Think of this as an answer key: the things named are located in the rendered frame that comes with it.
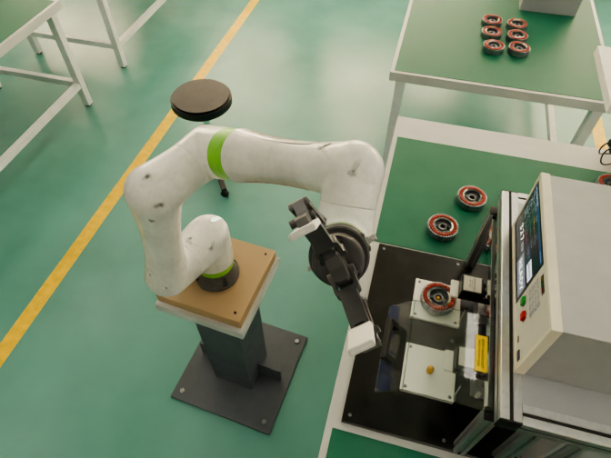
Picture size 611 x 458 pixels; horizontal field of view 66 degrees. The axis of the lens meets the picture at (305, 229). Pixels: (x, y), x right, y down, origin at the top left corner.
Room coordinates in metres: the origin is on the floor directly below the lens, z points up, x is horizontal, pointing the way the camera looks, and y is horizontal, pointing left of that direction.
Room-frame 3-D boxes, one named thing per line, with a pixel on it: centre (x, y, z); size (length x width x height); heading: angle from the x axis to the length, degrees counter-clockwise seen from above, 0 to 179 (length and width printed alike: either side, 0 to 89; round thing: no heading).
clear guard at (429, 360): (0.47, -0.35, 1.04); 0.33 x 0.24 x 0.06; 75
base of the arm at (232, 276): (0.90, 0.35, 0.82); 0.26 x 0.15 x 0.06; 75
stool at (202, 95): (2.24, 0.58, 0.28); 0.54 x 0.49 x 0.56; 75
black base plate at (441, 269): (0.66, -0.41, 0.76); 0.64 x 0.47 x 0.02; 165
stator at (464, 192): (1.25, -0.65, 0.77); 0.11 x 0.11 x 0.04
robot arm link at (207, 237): (0.88, 0.31, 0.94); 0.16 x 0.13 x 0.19; 142
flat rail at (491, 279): (0.63, -0.49, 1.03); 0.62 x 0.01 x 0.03; 165
